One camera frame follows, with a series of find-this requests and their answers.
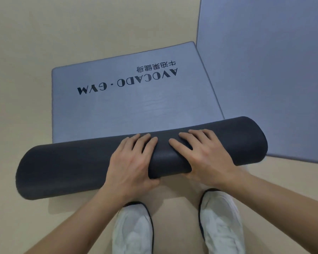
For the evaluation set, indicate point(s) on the person's right hand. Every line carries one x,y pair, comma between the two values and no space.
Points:
209,161

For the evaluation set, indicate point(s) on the person's left hand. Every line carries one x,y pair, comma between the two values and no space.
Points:
127,169

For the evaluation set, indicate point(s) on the grey yoga mat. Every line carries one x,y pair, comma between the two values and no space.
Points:
267,76
122,108

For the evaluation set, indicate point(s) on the person's left white sneaker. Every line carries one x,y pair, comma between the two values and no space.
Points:
132,230

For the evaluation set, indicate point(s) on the person's white sneaker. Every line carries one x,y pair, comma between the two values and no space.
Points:
221,224
132,230

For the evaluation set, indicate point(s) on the person's left forearm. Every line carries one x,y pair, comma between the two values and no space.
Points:
82,224

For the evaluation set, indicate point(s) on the person's right white sneaker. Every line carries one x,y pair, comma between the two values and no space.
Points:
221,224

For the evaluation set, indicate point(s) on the person's right forearm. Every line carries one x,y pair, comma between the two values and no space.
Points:
281,208

